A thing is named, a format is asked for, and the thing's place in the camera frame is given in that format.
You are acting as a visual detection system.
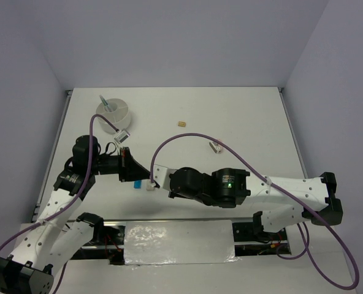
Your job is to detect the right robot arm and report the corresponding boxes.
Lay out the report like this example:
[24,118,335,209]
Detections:
[163,167,343,239]

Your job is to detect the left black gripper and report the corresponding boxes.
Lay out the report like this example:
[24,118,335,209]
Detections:
[90,146,150,182]

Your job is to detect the purple cable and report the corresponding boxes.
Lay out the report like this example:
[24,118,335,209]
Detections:
[0,114,120,293]
[149,133,361,290]

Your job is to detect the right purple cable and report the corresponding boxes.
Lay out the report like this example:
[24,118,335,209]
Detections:
[149,133,361,290]

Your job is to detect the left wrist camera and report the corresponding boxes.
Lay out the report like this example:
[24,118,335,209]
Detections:
[113,129,131,145]

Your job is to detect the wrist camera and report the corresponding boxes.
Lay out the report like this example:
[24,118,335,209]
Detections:
[153,164,177,192]
[113,129,131,145]

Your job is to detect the black blue highlighter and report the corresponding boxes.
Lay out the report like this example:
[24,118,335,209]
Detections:
[134,180,142,189]

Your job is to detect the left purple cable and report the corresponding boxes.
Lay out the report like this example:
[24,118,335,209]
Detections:
[0,114,120,293]

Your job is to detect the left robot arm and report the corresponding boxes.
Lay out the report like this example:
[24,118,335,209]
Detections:
[0,135,150,293]

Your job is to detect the white round divided container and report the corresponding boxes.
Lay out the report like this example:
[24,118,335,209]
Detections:
[96,98,132,130]

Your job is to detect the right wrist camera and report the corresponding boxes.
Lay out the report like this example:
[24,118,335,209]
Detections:
[153,164,177,192]

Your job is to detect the pink white stapler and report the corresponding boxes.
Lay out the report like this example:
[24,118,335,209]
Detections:
[208,139,223,154]

